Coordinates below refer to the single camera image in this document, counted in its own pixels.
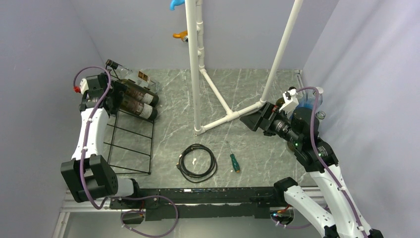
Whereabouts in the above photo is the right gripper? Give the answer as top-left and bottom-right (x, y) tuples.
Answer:
(240, 101), (301, 145)

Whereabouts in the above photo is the clear glass liquor bottle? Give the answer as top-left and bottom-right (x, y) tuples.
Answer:
(105, 59), (160, 93)

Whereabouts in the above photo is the dark green wine bottle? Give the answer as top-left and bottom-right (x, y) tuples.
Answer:
(118, 79), (159, 107)

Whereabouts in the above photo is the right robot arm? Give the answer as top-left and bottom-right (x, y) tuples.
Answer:
(240, 103), (383, 238)

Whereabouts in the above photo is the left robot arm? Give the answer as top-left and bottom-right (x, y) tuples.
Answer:
(60, 73), (143, 208)

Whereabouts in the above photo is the dark bottle behind arm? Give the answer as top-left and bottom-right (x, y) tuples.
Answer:
(287, 141), (300, 153)

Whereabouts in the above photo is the tall dark wine bottle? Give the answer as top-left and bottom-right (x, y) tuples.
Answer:
(275, 97), (284, 107)

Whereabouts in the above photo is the blue glass bottle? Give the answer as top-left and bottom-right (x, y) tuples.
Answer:
(297, 87), (323, 111)

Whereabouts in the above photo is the small clear glass bottle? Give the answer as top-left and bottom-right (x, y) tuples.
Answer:
(315, 111), (326, 123)

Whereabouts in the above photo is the orange hook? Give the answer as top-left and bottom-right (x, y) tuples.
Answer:
(172, 31), (188, 42)

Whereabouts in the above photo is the blue hook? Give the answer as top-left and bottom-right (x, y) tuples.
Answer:
(169, 0), (185, 11)

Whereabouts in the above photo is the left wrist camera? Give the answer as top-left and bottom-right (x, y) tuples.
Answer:
(73, 77), (97, 94)

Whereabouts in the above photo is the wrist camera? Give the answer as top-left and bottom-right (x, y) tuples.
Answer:
(279, 87), (299, 117)
(73, 77), (97, 94)

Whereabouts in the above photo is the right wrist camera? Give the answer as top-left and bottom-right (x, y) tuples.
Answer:
(279, 87), (299, 117)

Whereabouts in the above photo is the green handled screwdriver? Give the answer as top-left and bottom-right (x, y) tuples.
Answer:
(226, 141), (240, 173)

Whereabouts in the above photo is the black wire wine rack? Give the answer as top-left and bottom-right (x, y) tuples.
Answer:
(104, 108), (158, 175)

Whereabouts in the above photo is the coiled black cable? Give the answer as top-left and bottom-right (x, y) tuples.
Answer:
(177, 144), (218, 183)

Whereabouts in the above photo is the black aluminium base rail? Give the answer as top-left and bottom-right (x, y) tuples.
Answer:
(60, 186), (332, 224)

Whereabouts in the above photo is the white PVC pipe frame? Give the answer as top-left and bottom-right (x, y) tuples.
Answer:
(183, 0), (304, 135)

